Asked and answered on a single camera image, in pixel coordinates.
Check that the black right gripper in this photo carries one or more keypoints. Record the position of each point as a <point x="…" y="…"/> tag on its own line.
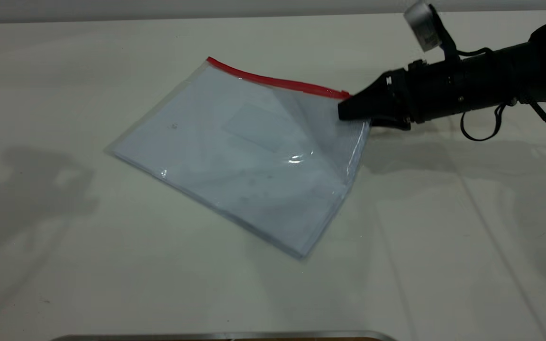
<point x="429" y="90"/>

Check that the clear plastic zipper bag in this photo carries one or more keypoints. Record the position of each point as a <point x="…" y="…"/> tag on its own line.
<point x="216" y="113"/>

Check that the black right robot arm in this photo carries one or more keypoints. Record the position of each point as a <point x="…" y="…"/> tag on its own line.
<point x="514" y="71"/>

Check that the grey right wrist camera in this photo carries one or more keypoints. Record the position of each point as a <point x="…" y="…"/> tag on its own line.
<point x="422" y="23"/>

